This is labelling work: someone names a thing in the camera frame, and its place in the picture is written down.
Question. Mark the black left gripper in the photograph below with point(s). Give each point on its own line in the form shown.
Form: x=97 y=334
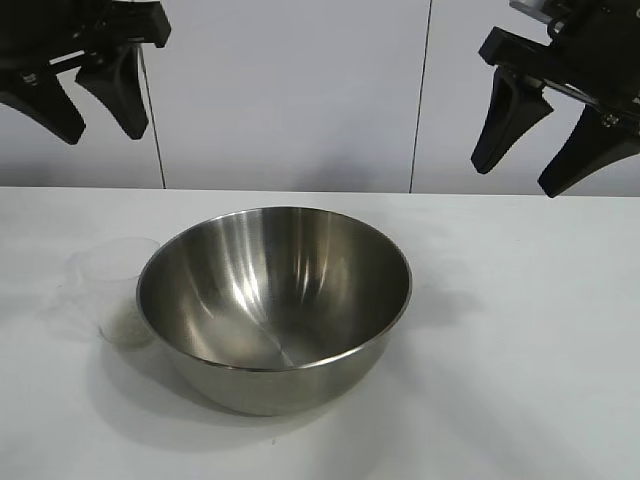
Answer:
x=60 y=25

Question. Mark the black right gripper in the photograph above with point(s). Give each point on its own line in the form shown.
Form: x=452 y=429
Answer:
x=600 y=60

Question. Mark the clear plastic measuring cup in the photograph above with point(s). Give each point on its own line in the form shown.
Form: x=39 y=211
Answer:
x=107 y=270

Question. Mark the white rice grains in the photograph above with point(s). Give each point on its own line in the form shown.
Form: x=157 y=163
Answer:
x=125 y=332

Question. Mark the stainless steel mixing bowl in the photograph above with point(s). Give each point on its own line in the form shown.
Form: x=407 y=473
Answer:
x=275 y=300

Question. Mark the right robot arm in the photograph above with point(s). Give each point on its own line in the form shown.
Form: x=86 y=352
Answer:
x=527 y=6

